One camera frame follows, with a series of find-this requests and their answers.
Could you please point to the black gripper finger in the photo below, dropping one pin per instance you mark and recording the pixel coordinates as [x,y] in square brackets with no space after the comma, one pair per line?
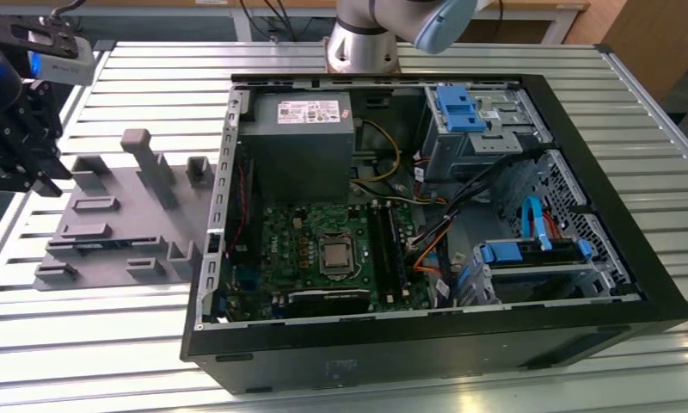
[11,178]
[38,129]

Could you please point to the black RAM slot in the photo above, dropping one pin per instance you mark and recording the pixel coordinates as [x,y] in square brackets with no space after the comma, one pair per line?
[383,258]

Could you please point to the grey parts rack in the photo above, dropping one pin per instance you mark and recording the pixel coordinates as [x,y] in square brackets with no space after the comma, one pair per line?
[126,206]

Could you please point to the grey power supply unit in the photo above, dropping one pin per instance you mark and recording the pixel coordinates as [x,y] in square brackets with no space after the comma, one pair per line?
[293,163]

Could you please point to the green motherboard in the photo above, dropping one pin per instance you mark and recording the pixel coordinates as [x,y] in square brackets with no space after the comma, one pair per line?
[287,241]

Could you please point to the silver CPU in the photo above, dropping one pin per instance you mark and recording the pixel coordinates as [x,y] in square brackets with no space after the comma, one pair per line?
[335,254]

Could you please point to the black graphics card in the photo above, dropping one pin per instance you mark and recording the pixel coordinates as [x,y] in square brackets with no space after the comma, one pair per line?
[327,301]

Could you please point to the blue drive bay latch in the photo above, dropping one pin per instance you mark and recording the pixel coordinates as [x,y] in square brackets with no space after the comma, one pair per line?
[457,109]

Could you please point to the grey metal drive cage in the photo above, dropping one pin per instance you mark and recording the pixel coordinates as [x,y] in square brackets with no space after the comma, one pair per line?
[510,116]

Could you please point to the black PC case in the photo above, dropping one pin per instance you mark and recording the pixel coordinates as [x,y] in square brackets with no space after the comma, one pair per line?
[437,357]

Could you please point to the hard disk in blue carrier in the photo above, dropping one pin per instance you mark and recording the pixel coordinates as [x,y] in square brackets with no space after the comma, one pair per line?
[502,253]

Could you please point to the wooden desk white legs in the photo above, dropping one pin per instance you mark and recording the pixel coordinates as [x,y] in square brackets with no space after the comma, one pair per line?
[562,26]

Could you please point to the wooden cabinet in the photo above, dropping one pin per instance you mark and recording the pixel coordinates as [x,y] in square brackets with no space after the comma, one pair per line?
[654,43]

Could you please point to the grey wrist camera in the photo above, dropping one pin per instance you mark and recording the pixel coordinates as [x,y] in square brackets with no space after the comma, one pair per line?
[63,69]

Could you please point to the black camera bracket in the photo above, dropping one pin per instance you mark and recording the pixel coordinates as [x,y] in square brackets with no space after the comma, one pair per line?
[11,30]

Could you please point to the blue plastic bracket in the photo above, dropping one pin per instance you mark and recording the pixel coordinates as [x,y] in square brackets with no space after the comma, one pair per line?
[466,281]

